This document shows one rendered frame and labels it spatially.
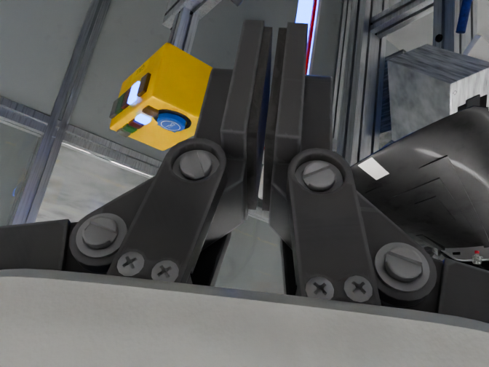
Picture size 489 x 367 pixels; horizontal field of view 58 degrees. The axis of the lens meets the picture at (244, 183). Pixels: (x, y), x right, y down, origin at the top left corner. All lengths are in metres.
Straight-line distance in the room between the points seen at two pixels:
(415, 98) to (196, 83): 0.31
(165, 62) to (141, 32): 0.62
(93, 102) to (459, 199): 0.84
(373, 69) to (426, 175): 0.69
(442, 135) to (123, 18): 0.95
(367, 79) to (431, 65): 0.46
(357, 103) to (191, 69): 0.51
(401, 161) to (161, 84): 0.32
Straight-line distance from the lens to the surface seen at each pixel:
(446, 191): 0.52
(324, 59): 1.68
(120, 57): 1.19
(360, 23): 1.20
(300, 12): 0.50
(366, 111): 1.08
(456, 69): 0.66
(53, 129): 1.06
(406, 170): 0.48
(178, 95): 0.62
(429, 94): 0.66
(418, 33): 2.13
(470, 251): 0.67
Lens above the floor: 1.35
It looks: 20 degrees down
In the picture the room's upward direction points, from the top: 170 degrees counter-clockwise
